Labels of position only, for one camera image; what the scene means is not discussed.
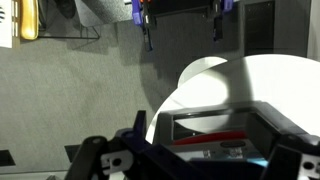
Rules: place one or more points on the white box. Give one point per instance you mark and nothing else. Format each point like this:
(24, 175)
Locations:
(5, 23)

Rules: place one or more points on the black square floor plate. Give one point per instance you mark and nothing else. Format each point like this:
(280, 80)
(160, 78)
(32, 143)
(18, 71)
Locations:
(6, 158)
(71, 152)

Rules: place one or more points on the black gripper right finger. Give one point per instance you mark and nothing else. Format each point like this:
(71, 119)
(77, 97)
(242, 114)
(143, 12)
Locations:
(286, 160)

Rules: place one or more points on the black desk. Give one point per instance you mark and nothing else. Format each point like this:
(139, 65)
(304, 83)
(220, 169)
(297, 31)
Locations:
(180, 6)

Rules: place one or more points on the dark grey cabinet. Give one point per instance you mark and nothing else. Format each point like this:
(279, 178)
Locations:
(263, 26)

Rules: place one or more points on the blue bar clamp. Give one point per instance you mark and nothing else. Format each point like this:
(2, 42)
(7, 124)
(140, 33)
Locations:
(143, 20)
(221, 16)

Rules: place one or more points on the yellow padded object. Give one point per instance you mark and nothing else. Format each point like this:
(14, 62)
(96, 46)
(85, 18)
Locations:
(29, 20)

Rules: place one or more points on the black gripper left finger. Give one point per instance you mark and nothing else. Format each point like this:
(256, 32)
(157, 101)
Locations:
(90, 156)

